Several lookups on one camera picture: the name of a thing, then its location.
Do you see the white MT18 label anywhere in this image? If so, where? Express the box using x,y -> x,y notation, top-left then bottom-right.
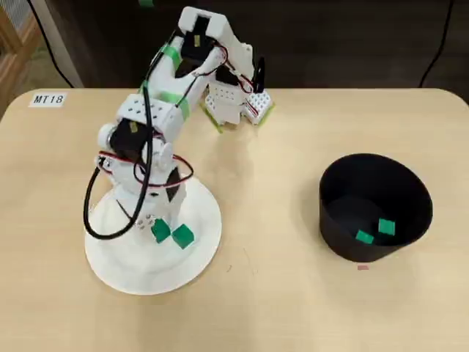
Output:
28,92 -> 67,108

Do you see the wooden furniture frame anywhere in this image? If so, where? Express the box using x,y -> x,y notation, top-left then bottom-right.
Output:
0,7 -> 41,122

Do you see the light gray panel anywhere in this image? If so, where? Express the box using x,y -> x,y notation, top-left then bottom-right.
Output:
29,0 -> 84,89

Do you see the thin black background cable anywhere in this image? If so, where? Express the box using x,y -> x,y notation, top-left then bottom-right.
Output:
418,0 -> 455,89
27,0 -> 76,89

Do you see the red white shoulder servo wire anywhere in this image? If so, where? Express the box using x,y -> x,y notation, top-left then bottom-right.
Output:
190,42 -> 259,117

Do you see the red white wrist servo wire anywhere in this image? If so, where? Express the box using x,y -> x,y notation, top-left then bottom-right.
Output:
95,149 -> 194,197

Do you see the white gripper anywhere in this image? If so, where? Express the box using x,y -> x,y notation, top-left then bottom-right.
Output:
116,166 -> 188,234

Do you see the black round pot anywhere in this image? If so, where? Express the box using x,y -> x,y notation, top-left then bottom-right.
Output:
318,153 -> 434,263

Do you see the white round plate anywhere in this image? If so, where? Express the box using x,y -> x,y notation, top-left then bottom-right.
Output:
84,175 -> 223,296

